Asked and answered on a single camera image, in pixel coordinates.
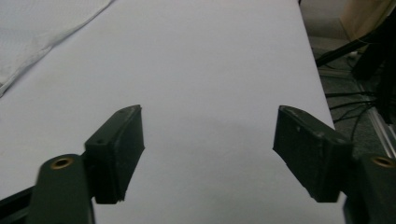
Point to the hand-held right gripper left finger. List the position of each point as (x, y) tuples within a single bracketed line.
[(115, 155)]

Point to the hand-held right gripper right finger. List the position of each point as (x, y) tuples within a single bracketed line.
[(314, 149)]

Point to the white cloth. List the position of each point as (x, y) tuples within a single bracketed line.
[(28, 37)]

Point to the aluminium rail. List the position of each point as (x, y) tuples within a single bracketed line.
[(383, 130)]

